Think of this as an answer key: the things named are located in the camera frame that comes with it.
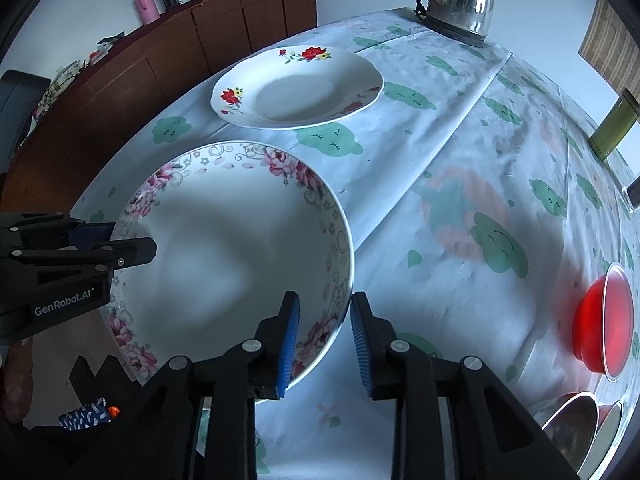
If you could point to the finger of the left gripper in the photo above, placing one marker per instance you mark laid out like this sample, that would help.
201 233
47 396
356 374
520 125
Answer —
88 234
132 252

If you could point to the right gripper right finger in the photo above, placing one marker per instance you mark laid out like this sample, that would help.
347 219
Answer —
493 436

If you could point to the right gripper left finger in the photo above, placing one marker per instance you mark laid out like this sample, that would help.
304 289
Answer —
190 420

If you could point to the stainless steel bowl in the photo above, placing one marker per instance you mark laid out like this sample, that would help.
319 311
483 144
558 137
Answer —
571 423

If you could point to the white enamel bowl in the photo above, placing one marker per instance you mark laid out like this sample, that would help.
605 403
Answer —
609 421

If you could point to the pink floral rim plate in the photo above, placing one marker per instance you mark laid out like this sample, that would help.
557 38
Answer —
236 225

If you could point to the red plastic bowl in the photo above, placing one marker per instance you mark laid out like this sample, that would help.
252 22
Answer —
603 324

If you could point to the red flower white plate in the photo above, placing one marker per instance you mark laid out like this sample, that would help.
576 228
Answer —
295 87

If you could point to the person's left hand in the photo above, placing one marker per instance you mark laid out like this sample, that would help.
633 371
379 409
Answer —
17 381

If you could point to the clutter on sideboard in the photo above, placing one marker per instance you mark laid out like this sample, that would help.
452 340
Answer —
68 74

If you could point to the pink thermos flask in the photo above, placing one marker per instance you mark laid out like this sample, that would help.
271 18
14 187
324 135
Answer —
147 10

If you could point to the brown wooden sideboard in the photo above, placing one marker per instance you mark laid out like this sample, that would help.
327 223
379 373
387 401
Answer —
110 102

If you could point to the clear tea bottle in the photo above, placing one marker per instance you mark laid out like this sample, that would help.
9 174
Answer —
631 195

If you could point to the green thermos bottle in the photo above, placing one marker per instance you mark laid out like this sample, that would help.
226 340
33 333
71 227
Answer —
617 123

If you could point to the bamboo window blind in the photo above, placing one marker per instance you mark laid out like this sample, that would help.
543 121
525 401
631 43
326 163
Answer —
611 51

